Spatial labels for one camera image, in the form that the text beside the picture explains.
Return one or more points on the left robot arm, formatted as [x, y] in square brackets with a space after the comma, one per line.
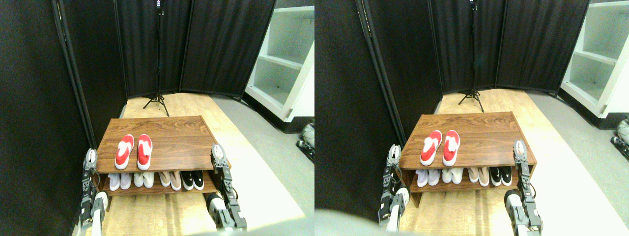
[96, 211]
[397, 209]

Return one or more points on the white shelf unit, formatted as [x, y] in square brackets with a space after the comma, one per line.
[275, 73]
[589, 69]

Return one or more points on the brown shoe rack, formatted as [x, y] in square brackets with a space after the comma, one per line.
[486, 140]
[182, 142]

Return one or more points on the white shoe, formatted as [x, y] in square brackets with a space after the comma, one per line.
[456, 176]
[138, 180]
[148, 180]
[446, 176]

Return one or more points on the black tripod stand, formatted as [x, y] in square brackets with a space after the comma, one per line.
[159, 49]
[473, 49]

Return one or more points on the black shoe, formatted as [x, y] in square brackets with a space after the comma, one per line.
[198, 181]
[506, 177]
[495, 177]
[187, 182]

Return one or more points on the beige shoe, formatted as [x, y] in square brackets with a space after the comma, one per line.
[175, 182]
[164, 179]
[472, 175]
[484, 178]

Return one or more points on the red shoe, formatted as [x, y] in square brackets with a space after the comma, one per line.
[123, 158]
[449, 156]
[143, 158]
[428, 156]

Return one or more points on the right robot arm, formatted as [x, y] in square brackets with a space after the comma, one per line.
[233, 214]
[529, 214]

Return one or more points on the black curtain stand pole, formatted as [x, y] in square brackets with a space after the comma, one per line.
[73, 73]
[381, 73]

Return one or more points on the lilac shoe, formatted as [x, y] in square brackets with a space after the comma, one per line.
[422, 178]
[126, 181]
[114, 182]
[434, 177]

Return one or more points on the grey and black device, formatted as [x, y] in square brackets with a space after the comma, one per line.
[308, 135]
[623, 132]

